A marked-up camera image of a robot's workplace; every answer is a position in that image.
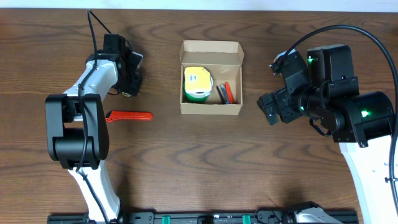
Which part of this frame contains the red stapler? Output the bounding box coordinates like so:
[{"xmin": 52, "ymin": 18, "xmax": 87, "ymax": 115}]
[{"xmin": 216, "ymin": 82, "xmax": 235, "ymax": 105}]

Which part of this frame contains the brown cardboard box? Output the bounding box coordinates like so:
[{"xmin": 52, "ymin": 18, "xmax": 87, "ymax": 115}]
[{"xmin": 180, "ymin": 40, "xmax": 244, "ymax": 115}]

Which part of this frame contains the green tape roll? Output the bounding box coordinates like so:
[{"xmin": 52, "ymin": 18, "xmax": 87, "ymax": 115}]
[{"xmin": 184, "ymin": 91, "xmax": 211, "ymax": 103}]

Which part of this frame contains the beige masking tape roll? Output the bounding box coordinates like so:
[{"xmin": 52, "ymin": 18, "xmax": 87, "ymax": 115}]
[{"xmin": 209, "ymin": 76, "xmax": 213, "ymax": 93}]

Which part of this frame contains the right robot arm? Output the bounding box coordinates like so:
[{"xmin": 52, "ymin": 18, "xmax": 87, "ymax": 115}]
[{"xmin": 257, "ymin": 77, "xmax": 397, "ymax": 223}]

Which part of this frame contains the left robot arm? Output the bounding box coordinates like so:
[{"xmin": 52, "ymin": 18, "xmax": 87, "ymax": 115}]
[{"xmin": 45, "ymin": 51, "xmax": 143, "ymax": 223}]

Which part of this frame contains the yellow correction tape dispenser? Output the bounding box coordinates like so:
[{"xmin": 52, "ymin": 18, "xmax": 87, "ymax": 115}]
[{"xmin": 121, "ymin": 92, "xmax": 132, "ymax": 98}]

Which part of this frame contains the red utility knife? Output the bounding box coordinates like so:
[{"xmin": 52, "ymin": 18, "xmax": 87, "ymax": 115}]
[{"xmin": 105, "ymin": 110, "xmax": 153, "ymax": 123}]

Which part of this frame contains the right black cable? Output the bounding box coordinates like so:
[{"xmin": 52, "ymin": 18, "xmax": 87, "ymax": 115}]
[{"xmin": 279, "ymin": 24, "xmax": 398, "ymax": 215}]

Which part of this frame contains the black cable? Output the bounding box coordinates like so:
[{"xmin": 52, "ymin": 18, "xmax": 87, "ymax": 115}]
[
  {"xmin": 279, "ymin": 24, "xmax": 398, "ymax": 215},
  {"xmin": 76, "ymin": 8, "xmax": 113, "ymax": 224}
]

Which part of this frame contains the left black cable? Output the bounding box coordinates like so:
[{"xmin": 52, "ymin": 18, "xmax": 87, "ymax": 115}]
[{"xmin": 76, "ymin": 8, "xmax": 113, "ymax": 224}]

